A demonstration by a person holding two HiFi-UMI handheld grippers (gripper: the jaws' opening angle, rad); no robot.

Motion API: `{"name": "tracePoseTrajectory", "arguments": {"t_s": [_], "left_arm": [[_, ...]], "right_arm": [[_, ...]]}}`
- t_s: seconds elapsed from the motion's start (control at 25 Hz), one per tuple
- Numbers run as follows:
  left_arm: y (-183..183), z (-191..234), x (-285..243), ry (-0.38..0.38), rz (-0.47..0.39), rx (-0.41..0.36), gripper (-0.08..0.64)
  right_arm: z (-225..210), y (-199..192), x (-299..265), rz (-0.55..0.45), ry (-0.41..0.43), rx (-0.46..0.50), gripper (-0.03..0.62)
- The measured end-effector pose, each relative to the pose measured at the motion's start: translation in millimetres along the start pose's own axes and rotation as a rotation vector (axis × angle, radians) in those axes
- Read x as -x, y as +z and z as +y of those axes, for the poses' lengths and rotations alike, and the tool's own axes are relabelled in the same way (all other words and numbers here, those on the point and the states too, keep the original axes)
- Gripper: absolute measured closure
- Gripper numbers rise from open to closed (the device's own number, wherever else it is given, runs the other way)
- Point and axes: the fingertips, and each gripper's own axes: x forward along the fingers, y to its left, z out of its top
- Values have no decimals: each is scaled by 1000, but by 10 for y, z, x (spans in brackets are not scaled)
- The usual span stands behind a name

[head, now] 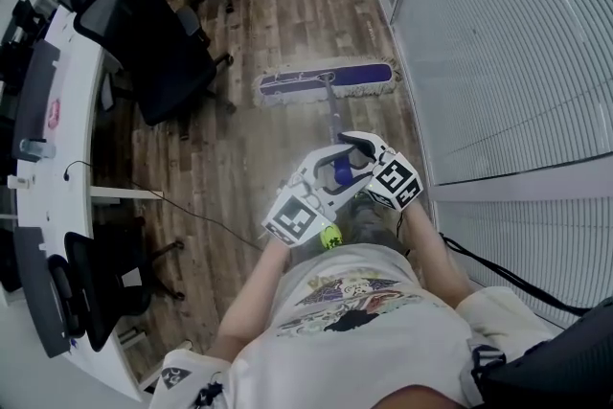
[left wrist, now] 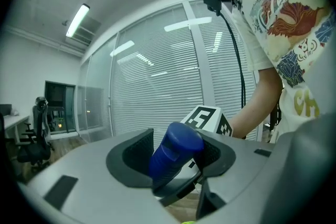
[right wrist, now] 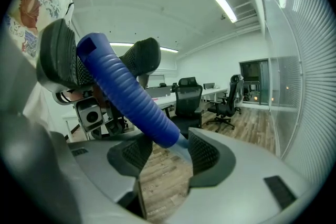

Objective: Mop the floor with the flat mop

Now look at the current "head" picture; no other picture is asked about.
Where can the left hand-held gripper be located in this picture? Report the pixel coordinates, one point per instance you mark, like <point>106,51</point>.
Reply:
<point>296,218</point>

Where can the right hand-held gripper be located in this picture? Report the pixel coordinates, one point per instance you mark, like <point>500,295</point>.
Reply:
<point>395,179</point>

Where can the purple mop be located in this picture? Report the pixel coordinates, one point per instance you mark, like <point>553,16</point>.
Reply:
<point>364,73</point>

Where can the person's left forearm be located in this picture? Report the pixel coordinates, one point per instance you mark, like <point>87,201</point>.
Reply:
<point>258,297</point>

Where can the person's right forearm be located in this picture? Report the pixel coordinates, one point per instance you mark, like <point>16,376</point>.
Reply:
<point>431,249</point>

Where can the neon yellow shoe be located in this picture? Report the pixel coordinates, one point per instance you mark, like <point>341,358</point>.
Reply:
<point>330,237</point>

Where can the grey trousers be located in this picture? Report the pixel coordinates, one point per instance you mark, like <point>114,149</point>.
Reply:
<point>371,225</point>

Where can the white printed t-shirt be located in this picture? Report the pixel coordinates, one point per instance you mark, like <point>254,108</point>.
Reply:
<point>364,359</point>

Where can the black mesh office chair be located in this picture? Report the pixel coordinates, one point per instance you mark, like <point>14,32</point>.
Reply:
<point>163,72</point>

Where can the white curved desk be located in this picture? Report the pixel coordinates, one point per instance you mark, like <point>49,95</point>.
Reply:
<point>72,158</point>

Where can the pink sticker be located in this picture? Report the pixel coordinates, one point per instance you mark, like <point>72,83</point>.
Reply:
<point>54,114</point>

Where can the black bag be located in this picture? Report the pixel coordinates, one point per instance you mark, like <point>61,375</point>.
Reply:
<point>551,364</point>

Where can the clear water bottle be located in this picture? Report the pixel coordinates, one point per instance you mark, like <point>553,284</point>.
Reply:
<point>37,148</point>

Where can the small white box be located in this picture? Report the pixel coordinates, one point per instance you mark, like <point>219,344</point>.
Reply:
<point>20,182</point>

